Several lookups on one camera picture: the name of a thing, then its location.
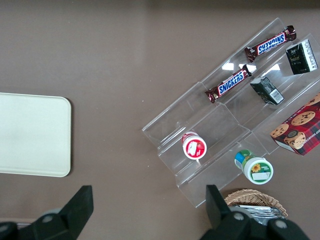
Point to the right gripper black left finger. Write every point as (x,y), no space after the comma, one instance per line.
(75,212)

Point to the Snickers chocolate bar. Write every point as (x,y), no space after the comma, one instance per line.
(271,43)
(231,83)

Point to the silver foil container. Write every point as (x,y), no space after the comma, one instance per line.
(260,212)

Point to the small black drink carton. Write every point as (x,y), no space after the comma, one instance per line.
(300,58)
(266,90)

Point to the green sunflower label cup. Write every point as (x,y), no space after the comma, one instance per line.
(257,171)

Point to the red tartan cookie box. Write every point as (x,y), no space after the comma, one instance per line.
(300,130)

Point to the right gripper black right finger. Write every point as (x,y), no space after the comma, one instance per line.
(220,217)

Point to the red lid yogurt cup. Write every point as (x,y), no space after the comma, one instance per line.
(194,148)

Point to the cream rectangular serving tray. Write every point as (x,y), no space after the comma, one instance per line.
(32,135)

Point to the wicker basket holding foil trays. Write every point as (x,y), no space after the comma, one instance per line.
(250,197)

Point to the clear acrylic stepped display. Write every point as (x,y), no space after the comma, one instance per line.
(225,120)

